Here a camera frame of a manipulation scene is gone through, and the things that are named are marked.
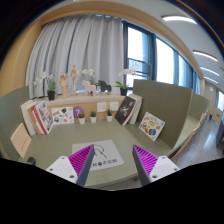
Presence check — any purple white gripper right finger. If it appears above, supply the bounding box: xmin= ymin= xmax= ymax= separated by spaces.
xmin=132 ymin=145 xmax=179 ymax=186

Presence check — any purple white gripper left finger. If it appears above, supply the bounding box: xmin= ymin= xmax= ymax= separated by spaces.
xmin=47 ymin=144 xmax=94 ymax=187

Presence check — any black computer mouse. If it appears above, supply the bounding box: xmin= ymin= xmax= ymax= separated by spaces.
xmin=27 ymin=157 xmax=36 ymax=166

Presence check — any colourful illustrated card right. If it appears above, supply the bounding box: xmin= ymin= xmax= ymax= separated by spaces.
xmin=139 ymin=112 xmax=165 ymax=141

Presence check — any small potted plant left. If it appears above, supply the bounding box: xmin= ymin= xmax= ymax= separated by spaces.
xmin=78 ymin=113 xmax=85 ymax=124

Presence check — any small potted plant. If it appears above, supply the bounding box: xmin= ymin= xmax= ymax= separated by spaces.
xmin=90 ymin=111 xmax=97 ymax=123
xmin=106 ymin=109 xmax=113 ymax=122
xmin=78 ymin=113 xmax=85 ymax=124

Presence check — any sticker collage card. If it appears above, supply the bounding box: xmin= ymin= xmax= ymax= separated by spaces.
xmin=51 ymin=107 xmax=74 ymax=125

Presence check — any white book behind black book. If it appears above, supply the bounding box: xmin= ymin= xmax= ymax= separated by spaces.
xmin=129 ymin=94 xmax=143 ymax=124

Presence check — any small potted plant middle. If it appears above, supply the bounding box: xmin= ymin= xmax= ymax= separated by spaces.
xmin=90 ymin=111 xmax=97 ymax=123

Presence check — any purple round number sign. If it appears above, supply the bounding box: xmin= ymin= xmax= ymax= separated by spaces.
xmin=73 ymin=106 xmax=85 ymax=119

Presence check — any wooden shelf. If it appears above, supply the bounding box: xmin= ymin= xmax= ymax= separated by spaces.
xmin=36 ymin=93 xmax=124 ymax=121

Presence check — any small potted plant right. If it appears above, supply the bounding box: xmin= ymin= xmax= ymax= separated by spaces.
xmin=106 ymin=109 xmax=113 ymax=122

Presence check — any beige notebook leaning left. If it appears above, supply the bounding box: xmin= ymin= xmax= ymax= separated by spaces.
xmin=11 ymin=123 xmax=31 ymax=158

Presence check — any black book leaning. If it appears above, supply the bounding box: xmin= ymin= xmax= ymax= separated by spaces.
xmin=115 ymin=96 xmax=136 ymax=125

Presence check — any green desk partition right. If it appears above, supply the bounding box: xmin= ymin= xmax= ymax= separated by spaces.
xmin=132 ymin=78 xmax=193 ymax=149

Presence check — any red white magazine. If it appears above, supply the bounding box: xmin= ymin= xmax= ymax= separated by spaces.
xmin=33 ymin=101 xmax=53 ymax=134

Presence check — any white orchid black pot left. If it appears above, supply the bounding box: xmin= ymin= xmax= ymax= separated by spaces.
xmin=33 ymin=73 xmax=56 ymax=101

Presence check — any white orchid black pot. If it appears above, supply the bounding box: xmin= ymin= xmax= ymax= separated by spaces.
xmin=116 ymin=68 xmax=136 ymax=96
xmin=33 ymin=73 xmax=56 ymax=101

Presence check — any white books stack left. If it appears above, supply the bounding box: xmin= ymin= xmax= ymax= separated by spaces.
xmin=21 ymin=100 xmax=36 ymax=135

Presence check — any pink wooden horse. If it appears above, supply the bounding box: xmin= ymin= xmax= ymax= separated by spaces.
xmin=82 ymin=80 xmax=96 ymax=96

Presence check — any white orchid black pot right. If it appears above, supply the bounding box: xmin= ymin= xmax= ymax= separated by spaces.
xmin=116 ymin=68 xmax=136 ymax=96

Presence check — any black wooden horse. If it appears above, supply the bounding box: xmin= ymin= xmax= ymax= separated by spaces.
xmin=98 ymin=80 xmax=112 ymax=92

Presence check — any wooden hand model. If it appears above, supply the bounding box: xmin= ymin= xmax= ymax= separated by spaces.
xmin=58 ymin=72 xmax=68 ymax=99

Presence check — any wooden mannequin figure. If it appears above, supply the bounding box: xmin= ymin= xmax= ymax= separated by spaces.
xmin=71 ymin=64 xmax=81 ymax=95

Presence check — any white orchid middle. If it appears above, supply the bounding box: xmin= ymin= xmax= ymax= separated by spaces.
xmin=82 ymin=69 xmax=98 ymax=86

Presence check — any grey curtain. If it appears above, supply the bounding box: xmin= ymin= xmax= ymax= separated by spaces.
xmin=26 ymin=14 xmax=124 ymax=98

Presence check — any white wall socket left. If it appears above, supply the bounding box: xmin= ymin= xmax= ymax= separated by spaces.
xmin=97 ymin=102 xmax=107 ymax=112

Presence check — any white wall socket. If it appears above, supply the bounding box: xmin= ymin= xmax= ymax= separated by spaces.
xmin=110 ymin=102 xmax=119 ymax=111
xmin=97 ymin=102 xmax=107 ymax=112

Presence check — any white wall socket right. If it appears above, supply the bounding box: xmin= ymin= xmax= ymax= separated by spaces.
xmin=110 ymin=102 xmax=119 ymax=111

